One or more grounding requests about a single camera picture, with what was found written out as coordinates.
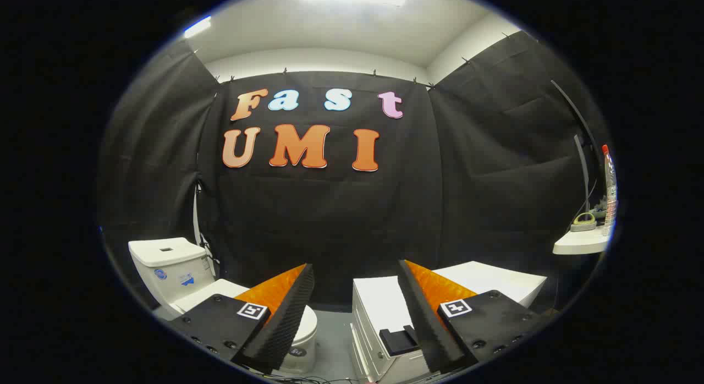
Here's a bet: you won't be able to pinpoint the black backdrop cloth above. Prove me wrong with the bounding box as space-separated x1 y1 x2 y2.
98 31 606 313

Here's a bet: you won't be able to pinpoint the small ceiling light strip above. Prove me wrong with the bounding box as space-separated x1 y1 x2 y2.
183 17 212 39

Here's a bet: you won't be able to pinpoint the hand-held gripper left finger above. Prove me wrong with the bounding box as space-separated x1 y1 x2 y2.
165 263 315 375

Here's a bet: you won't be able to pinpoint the clear bottle with red cap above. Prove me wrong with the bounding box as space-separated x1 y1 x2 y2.
601 145 618 237

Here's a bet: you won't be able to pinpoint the white water hose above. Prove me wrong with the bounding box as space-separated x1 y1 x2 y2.
192 183 219 264

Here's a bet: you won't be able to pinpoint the thin black cables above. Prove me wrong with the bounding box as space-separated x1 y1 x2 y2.
264 373 358 384

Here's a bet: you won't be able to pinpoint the small black holder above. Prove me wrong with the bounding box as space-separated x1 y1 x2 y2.
378 325 419 356

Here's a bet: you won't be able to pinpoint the white toilet lid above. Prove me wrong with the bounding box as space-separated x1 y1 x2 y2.
170 278 318 346

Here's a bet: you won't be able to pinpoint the white toilet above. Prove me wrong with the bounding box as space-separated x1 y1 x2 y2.
128 237 318 375

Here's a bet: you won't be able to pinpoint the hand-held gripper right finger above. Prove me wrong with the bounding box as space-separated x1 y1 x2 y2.
397 259 556 374

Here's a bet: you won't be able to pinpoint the white drawer cabinet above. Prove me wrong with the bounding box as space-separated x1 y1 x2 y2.
350 260 548 383

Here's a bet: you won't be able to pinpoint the white shelf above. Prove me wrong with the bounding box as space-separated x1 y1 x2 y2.
553 227 611 256

